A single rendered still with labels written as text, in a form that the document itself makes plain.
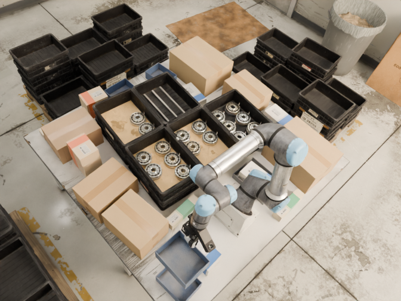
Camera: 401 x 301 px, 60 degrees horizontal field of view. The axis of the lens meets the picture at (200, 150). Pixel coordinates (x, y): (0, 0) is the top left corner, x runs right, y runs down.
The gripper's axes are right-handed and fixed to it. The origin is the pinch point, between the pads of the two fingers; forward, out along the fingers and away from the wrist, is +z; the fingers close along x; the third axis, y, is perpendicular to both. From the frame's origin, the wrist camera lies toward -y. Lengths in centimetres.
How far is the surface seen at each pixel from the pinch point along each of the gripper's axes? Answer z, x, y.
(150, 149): 25, -33, 72
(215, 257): 31.2, -18.8, -4.5
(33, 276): 83, 56, 66
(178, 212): 34, -22, 30
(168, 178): 26, -28, 48
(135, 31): 48, -124, 215
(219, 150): 20, -67, 44
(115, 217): 28, 11, 46
